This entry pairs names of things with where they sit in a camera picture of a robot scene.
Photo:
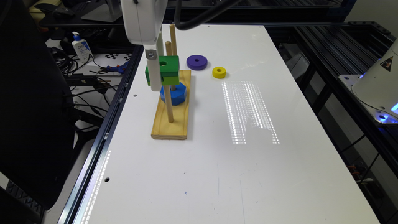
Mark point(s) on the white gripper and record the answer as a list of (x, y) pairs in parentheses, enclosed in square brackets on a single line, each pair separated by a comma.
[(142, 23)]

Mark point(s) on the green square block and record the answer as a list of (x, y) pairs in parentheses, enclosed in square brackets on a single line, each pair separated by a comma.
[(169, 70)]

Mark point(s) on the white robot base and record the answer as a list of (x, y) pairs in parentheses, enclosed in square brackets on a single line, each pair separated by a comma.
[(376, 89)]

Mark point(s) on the blue octagonal block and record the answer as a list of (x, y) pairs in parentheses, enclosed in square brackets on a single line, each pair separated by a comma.
[(178, 95)]

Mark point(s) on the rear wooden peg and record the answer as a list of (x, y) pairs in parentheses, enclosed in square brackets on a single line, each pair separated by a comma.
[(173, 39)]

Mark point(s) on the checkerboard calibration sheet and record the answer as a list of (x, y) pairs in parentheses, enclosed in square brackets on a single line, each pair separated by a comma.
[(125, 57)]

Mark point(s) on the front wooden peg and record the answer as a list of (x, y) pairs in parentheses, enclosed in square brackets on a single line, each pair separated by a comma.
[(168, 103)]

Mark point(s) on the silver monitor stand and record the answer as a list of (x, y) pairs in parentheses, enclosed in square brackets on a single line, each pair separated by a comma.
[(110, 11)]

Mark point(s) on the white lotion pump bottle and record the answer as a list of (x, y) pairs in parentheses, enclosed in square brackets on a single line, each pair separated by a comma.
[(81, 48)]

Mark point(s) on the wooden peg base board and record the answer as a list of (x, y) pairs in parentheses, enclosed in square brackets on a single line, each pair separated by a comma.
[(177, 130)]

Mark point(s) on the black computer mouse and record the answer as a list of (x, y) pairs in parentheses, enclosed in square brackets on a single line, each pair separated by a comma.
[(62, 12)]

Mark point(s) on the blue handled tool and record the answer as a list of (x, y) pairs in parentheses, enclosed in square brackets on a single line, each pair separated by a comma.
[(119, 68)]

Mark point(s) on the black aluminium frame rail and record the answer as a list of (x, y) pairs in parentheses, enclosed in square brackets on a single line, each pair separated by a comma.
[(332, 52)]

